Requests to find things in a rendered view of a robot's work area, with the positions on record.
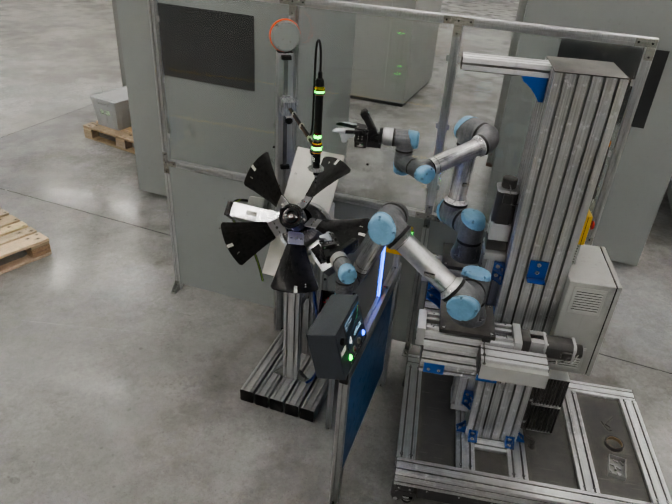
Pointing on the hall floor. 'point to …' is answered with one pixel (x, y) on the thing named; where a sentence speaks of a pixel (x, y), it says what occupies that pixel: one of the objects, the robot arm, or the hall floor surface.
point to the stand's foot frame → (303, 399)
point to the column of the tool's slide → (282, 157)
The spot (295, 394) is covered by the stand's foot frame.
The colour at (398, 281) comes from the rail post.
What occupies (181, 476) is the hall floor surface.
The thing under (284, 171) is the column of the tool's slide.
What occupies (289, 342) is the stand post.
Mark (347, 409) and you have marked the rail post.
